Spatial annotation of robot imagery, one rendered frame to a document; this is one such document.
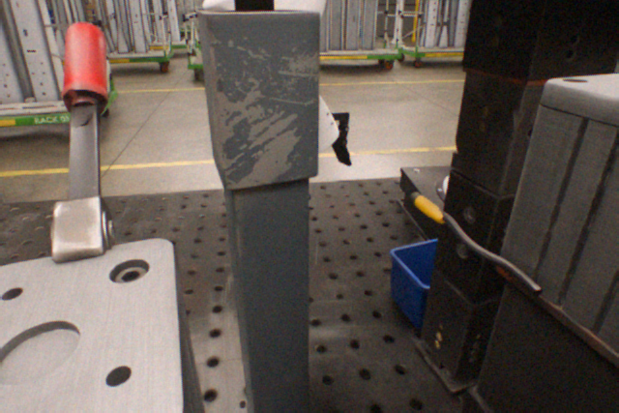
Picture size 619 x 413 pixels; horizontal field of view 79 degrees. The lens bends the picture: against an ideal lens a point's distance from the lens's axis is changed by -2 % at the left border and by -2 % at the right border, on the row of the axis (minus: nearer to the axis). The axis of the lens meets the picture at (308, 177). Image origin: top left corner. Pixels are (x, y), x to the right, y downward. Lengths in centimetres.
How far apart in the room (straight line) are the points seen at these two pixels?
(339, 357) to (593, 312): 39
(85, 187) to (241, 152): 11
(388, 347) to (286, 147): 40
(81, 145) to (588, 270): 25
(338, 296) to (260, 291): 36
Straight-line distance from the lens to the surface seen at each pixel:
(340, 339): 60
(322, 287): 68
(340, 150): 63
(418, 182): 85
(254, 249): 30
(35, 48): 424
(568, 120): 23
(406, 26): 1298
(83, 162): 19
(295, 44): 25
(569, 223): 24
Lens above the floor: 115
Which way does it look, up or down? 25 degrees down
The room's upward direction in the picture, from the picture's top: straight up
